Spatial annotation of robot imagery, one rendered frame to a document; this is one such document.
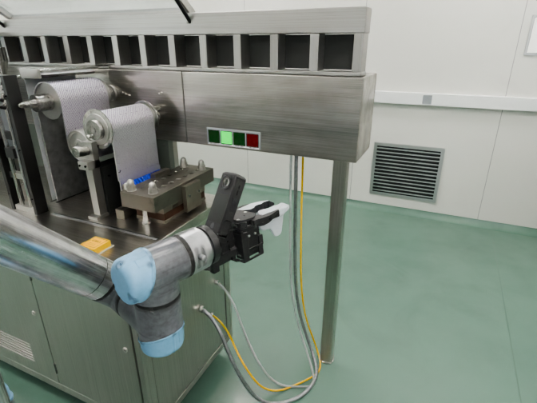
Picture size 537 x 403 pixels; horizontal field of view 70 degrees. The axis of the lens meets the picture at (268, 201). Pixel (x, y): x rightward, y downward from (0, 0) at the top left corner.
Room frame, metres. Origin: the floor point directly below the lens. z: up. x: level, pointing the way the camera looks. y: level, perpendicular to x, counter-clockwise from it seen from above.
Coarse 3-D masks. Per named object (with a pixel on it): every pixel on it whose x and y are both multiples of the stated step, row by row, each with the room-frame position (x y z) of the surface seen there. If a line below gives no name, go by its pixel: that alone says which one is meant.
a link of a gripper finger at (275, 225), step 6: (282, 204) 0.72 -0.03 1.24; (264, 210) 0.69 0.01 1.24; (270, 210) 0.68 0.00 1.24; (282, 210) 0.70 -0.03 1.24; (282, 216) 0.70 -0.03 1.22; (270, 222) 0.68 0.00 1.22; (276, 222) 0.69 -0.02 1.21; (282, 222) 0.70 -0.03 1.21; (264, 228) 0.67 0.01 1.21; (270, 228) 0.68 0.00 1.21; (276, 228) 0.69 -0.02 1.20; (276, 234) 0.69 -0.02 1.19
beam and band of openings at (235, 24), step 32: (0, 32) 2.12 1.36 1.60; (32, 32) 2.02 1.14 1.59; (64, 32) 1.93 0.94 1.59; (96, 32) 1.85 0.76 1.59; (128, 32) 1.77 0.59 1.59; (160, 32) 1.70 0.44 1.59; (192, 32) 1.63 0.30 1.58; (224, 32) 1.57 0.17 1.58; (256, 32) 1.52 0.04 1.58; (288, 32) 1.46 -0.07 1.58; (320, 32) 1.42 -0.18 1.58; (352, 32) 1.37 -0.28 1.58; (32, 64) 2.04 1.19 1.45; (64, 64) 1.95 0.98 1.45; (96, 64) 1.87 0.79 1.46; (128, 64) 1.85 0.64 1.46; (160, 64) 1.80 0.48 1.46; (192, 64) 1.73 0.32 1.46; (224, 64) 1.66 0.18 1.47; (256, 64) 1.60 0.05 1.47; (288, 64) 1.54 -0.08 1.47; (320, 64) 1.45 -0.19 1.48; (352, 64) 1.37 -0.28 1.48
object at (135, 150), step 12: (120, 132) 1.44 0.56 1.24; (132, 132) 1.49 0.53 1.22; (144, 132) 1.55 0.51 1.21; (120, 144) 1.43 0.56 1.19; (132, 144) 1.48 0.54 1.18; (144, 144) 1.54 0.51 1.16; (156, 144) 1.61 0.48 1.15; (120, 156) 1.42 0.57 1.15; (132, 156) 1.48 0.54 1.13; (144, 156) 1.54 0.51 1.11; (156, 156) 1.60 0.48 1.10; (120, 168) 1.41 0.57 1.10; (132, 168) 1.47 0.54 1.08; (144, 168) 1.53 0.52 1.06; (120, 180) 1.40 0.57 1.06
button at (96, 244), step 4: (88, 240) 1.16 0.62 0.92; (92, 240) 1.16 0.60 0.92; (96, 240) 1.16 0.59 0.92; (100, 240) 1.16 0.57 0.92; (104, 240) 1.16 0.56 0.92; (108, 240) 1.16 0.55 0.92; (84, 244) 1.13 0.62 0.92; (88, 244) 1.13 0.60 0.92; (92, 244) 1.13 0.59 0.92; (96, 244) 1.13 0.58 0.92; (100, 244) 1.13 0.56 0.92; (104, 244) 1.14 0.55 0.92; (108, 244) 1.15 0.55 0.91; (88, 248) 1.11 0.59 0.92; (92, 248) 1.10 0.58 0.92; (96, 248) 1.11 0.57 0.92; (100, 248) 1.12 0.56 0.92; (104, 248) 1.13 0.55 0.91; (96, 252) 1.10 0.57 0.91
